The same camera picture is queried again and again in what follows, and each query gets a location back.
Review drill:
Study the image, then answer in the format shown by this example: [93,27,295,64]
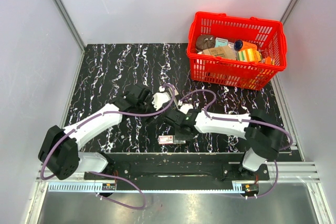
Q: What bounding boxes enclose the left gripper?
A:
[136,94,164,125]

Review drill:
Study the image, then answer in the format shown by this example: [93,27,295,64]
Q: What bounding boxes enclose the white black stapler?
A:
[168,85,182,108]

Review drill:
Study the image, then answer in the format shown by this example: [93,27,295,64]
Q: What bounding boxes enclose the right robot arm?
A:
[164,109,286,180]

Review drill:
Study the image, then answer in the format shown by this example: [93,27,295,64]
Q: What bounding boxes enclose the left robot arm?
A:
[38,85,170,180]

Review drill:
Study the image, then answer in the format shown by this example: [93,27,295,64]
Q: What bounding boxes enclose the staple box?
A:
[158,135,186,145]

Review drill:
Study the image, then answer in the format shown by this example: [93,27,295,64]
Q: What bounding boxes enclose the brown cardboard box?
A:
[202,46,237,60]

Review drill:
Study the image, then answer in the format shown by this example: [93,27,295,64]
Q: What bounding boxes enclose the brown round package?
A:
[195,35,216,51]

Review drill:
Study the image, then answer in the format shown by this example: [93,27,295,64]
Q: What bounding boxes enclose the teal white card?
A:
[215,37,228,47]

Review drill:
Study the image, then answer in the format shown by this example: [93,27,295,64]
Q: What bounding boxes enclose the red plastic basket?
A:
[186,12,287,90]

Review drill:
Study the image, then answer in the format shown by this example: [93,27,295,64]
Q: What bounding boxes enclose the green yellow box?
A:
[237,48,262,62]

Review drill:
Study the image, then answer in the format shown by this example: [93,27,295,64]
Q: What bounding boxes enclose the orange bottle blue cap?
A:
[234,40,258,51]

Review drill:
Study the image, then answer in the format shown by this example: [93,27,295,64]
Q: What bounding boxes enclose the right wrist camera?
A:
[177,100,194,114]

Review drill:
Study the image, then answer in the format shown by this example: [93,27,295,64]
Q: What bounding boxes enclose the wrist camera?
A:
[152,86,171,111]
[177,100,194,114]

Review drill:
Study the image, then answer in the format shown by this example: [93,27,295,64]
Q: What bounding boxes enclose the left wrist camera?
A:
[152,86,171,111]

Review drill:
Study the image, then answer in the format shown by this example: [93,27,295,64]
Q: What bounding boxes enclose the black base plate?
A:
[83,152,271,183]

